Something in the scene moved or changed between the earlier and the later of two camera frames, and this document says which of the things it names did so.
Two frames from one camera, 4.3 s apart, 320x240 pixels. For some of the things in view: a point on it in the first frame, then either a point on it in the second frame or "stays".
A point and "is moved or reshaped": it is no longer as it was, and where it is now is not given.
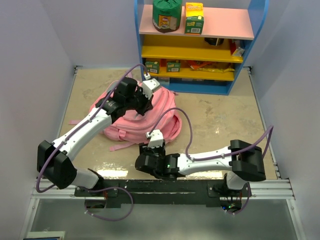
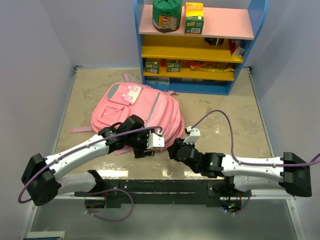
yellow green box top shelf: [194, 18] stays
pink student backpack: [161, 123] is moved or reshaped
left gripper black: [148, 104] to [140, 152]
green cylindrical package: [166, 15] stays
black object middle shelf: [214, 41] stays
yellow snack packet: [220, 70] stays
